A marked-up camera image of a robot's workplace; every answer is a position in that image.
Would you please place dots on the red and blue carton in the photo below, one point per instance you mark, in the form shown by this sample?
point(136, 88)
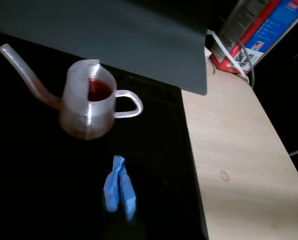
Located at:
point(263, 27)

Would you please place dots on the small white plug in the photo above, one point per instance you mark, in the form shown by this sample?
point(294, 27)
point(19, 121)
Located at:
point(208, 53)

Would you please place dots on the translucent plastic gooseneck kettle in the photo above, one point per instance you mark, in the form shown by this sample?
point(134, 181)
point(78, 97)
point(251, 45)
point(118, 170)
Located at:
point(89, 117)

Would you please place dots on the black gripper finger blue tape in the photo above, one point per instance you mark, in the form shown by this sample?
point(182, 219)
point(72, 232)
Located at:
point(112, 192)
point(128, 197)

